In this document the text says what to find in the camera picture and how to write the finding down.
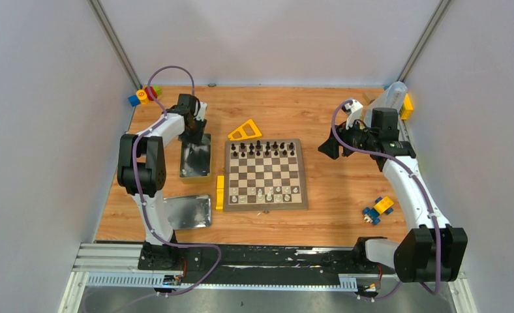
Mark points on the blue cube block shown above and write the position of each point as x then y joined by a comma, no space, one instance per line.
134,100

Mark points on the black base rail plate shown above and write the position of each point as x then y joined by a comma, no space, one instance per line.
260,265

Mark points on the red cylinder block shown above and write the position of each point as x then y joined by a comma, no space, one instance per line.
148,91

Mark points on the yellow cylinder block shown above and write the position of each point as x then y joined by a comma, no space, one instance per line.
142,96

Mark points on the yellow arch block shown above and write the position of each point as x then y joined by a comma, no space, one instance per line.
219,199

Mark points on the green block at corner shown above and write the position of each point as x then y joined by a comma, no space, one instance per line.
158,91

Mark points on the black chess pieces row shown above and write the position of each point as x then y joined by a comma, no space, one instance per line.
261,149

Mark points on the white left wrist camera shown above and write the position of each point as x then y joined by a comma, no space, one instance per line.
201,108

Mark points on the yellow block at right wall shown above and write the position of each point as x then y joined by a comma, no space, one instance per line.
407,108

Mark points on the yellow triangle frame block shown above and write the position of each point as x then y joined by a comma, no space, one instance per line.
246,131

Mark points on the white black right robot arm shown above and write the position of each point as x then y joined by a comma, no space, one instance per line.
433,249

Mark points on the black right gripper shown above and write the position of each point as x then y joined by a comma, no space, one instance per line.
330,147

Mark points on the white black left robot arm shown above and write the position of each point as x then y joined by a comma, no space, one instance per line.
141,170

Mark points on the yellow blue toy car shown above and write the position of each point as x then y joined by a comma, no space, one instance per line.
382,206

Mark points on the silver tin lid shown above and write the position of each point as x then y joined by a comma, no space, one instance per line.
189,212

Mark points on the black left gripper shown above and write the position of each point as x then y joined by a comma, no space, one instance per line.
195,134

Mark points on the gold tin with white pieces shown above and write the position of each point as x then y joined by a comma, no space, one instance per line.
195,161

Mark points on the wooden chess board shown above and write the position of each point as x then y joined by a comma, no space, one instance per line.
246,173

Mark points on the clear blue plastic container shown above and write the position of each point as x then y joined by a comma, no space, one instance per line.
392,97

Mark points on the small yellow rectangular block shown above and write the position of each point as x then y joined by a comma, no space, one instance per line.
220,182

